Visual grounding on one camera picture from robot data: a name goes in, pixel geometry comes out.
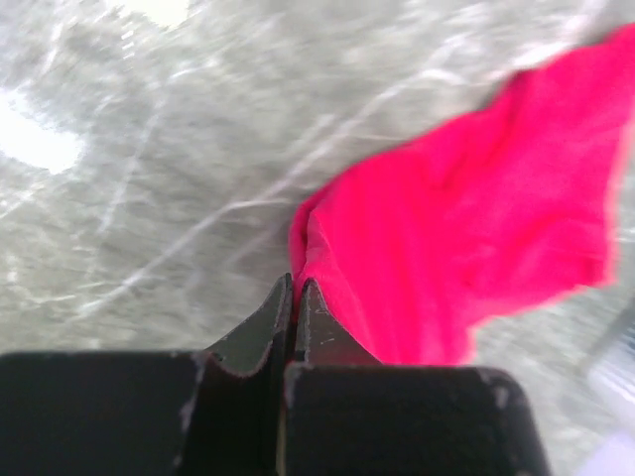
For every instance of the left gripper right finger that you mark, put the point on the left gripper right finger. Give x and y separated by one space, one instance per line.
347 414

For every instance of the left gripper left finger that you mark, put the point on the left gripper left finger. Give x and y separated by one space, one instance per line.
177 412

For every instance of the magenta t shirt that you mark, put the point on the magenta t shirt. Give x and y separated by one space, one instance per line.
494 212

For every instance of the white plastic basket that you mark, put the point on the white plastic basket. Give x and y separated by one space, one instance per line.
611 373

